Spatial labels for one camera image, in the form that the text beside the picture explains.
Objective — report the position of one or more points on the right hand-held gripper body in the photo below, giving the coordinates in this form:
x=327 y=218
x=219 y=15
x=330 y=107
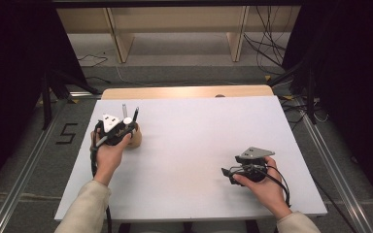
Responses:
x=254 y=152

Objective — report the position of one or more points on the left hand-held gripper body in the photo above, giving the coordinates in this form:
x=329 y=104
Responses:
x=110 y=121

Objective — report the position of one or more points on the black pen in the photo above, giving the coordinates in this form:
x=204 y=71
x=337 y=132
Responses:
x=136 y=114

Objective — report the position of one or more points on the brown pen holder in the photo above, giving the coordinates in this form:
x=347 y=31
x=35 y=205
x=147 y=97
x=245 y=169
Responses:
x=135 y=139

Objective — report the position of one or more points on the thin white pen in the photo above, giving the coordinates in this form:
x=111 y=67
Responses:
x=124 y=110

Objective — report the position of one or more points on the person's right hand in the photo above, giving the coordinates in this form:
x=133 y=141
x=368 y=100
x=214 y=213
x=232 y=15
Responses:
x=267 y=191

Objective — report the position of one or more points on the person's left hand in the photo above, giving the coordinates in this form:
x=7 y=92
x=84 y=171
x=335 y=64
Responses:
x=108 y=158

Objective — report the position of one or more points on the yellow tape piece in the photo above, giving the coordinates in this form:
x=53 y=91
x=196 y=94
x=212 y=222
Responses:
x=74 y=101
x=267 y=77
x=288 y=97

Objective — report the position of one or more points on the black tape floor mark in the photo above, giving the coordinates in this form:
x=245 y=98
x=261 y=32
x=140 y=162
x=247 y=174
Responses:
x=66 y=133

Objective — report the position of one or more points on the white table cover board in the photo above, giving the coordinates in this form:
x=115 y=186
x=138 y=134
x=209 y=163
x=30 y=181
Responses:
x=181 y=155

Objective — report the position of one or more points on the light wooden table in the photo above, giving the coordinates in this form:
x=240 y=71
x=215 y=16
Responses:
x=175 y=92

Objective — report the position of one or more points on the black tripod stand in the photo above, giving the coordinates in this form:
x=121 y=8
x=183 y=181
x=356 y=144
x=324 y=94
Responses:
x=310 y=97
x=47 y=103

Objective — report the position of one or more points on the dark curtain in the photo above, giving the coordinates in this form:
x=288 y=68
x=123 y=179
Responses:
x=9 y=81
x=353 y=81

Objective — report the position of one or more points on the black overhead bar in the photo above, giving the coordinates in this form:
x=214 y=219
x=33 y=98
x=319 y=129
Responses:
x=175 y=3

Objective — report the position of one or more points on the short aluminium rail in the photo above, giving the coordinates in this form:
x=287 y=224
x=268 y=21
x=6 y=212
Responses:
x=84 y=94

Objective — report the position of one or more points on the light wooden furniture frame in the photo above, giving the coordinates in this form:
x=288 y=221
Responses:
x=123 y=42

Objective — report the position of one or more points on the long aluminium floor rail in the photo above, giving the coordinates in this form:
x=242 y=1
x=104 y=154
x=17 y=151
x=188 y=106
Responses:
x=340 y=171
x=19 y=184

